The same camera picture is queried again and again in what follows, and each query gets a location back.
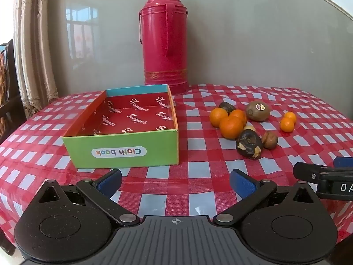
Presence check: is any brown wrinkled fruit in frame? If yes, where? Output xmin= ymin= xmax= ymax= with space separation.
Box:
xmin=261 ymin=131 xmax=278 ymax=150

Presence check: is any red checked tablecloth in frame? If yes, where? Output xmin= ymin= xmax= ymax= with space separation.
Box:
xmin=0 ymin=84 xmax=353 ymax=254

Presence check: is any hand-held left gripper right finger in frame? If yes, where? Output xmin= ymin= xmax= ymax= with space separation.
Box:
xmin=213 ymin=169 xmax=322 ymax=225

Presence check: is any dark brown round fruit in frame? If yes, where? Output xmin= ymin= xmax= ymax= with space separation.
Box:
xmin=219 ymin=102 xmax=237 ymax=115

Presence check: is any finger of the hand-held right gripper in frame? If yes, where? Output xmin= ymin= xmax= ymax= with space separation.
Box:
xmin=333 ymin=156 xmax=353 ymax=169
xmin=293 ymin=162 xmax=353 ymax=183

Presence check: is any brown kiwi with sticker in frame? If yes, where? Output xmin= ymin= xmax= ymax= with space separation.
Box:
xmin=245 ymin=100 xmax=271 ymax=122

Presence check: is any dark rotten fruit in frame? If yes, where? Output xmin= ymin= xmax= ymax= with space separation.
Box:
xmin=236 ymin=130 xmax=262 ymax=160

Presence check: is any dark wooden wicker chair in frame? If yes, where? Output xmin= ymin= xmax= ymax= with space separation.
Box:
xmin=0 ymin=39 xmax=26 ymax=144

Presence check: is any colourful cardboard box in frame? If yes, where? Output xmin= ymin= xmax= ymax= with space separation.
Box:
xmin=62 ymin=84 xmax=180 ymax=169

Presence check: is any red thermos flask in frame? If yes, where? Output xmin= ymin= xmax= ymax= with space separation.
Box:
xmin=138 ymin=0 xmax=188 ymax=93

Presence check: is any beige curtain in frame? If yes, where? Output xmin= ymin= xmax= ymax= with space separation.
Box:
xmin=12 ymin=0 xmax=60 ymax=119

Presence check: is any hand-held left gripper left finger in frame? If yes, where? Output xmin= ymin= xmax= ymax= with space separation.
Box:
xmin=33 ymin=168 xmax=141 ymax=225

